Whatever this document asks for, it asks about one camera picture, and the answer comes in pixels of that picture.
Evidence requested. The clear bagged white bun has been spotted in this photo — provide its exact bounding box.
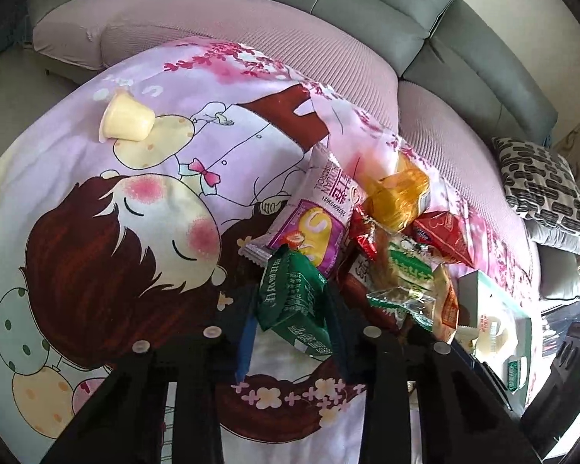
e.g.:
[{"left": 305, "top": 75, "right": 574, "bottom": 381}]
[{"left": 455, "top": 316, "right": 508, "bottom": 355}]

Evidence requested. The clear green noodle snack packet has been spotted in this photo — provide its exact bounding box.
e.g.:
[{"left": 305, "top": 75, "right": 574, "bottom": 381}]
[{"left": 367, "top": 230, "right": 460, "bottom": 344}]

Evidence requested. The red kiss snack bag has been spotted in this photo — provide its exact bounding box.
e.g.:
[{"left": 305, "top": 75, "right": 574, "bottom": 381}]
[{"left": 411, "top": 212, "right": 474, "bottom": 267}]

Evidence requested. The small red candy packet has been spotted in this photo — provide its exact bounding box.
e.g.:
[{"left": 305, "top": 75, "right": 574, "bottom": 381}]
[{"left": 349, "top": 205, "right": 378, "bottom": 261}]

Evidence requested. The orange cake packet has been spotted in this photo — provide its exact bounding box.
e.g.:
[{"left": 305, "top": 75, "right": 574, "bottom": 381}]
[{"left": 357, "top": 153, "right": 430, "bottom": 232}]

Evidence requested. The pink purple snack bag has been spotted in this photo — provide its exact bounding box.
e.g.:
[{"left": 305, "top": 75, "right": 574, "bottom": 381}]
[{"left": 240, "top": 143, "right": 367, "bottom": 276}]

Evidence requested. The yellow jelly cup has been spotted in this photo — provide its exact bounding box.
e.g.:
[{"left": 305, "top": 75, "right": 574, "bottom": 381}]
[{"left": 98, "top": 89, "right": 156, "bottom": 143}]

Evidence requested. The green white cardboard tray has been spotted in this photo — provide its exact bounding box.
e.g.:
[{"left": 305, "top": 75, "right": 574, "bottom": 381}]
[{"left": 458, "top": 270, "right": 532, "bottom": 401}]

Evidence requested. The black device with green light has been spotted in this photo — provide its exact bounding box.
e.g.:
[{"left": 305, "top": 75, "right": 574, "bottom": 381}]
[{"left": 520, "top": 322, "right": 580, "bottom": 459}]

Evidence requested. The grey cushion right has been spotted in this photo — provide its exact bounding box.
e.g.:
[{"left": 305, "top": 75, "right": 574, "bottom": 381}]
[{"left": 525, "top": 220, "right": 580, "bottom": 257}]

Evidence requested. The pink cartoon girl blanket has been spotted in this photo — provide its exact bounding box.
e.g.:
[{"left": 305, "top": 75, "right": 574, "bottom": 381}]
[{"left": 0, "top": 37, "right": 537, "bottom": 464}]

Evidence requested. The black white patterned cushion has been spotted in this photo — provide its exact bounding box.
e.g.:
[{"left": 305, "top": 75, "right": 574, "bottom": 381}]
[{"left": 492, "top": 137, "right": 580, "bottom": 237}]

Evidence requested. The grey leather sofa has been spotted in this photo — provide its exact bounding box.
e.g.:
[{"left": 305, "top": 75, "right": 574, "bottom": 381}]
[{"left": 29, "top": 0, "right": 558, "bottom": 144}]

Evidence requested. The pink knitted sofa cover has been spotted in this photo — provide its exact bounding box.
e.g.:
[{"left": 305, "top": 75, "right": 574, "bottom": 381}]
[{"left": 32, "top": 0, "right": 541, "bottom": 303}]

